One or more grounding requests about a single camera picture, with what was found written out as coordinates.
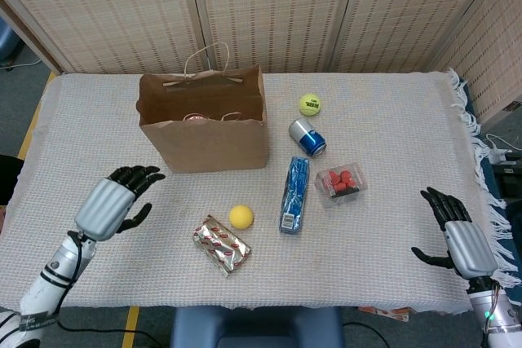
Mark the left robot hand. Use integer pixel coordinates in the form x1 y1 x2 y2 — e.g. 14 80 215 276
75 165 166 242

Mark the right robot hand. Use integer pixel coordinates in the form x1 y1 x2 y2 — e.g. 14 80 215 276
410 187 499 282

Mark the gold foil snack packet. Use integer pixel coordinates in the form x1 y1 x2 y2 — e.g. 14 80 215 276
192 214 252 279

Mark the brown paper bag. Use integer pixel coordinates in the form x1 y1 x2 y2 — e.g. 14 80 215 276
137 41 270 175

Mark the black box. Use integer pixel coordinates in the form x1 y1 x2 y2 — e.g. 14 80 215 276
491 162 522 198

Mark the white power strip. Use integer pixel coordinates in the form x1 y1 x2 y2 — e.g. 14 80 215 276
487 147 515 164

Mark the orange packet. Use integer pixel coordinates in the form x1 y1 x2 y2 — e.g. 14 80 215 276
357 306 410 323

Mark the white woven tablecloth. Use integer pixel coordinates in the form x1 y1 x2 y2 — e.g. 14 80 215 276
0 67 515 315

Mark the yellow foam ball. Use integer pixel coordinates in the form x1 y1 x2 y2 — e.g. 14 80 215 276
228 205 255 230

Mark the clear box with red pieces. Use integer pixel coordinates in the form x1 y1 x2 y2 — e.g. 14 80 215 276
315 161 368 209

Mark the blue rectangular box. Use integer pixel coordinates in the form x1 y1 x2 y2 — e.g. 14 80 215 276
278 156 311 236

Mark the blue chair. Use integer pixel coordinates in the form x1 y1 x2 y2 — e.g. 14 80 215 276
169 305 343 348

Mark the blue round object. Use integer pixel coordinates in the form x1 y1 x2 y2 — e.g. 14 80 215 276
0 17 21 66

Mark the blue silver drink can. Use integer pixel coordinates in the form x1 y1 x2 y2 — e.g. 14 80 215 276
288 117 328 158

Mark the yellow tennis ball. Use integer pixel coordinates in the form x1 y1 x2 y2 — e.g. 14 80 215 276
299 93 323 117

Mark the bamboo folding screen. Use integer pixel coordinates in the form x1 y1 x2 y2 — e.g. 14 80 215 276
0 0 522 125

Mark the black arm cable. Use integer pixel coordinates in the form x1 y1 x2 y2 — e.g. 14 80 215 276
55 231 172 348

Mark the black floor cable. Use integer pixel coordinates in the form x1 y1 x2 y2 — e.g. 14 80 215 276
342 321 388 348

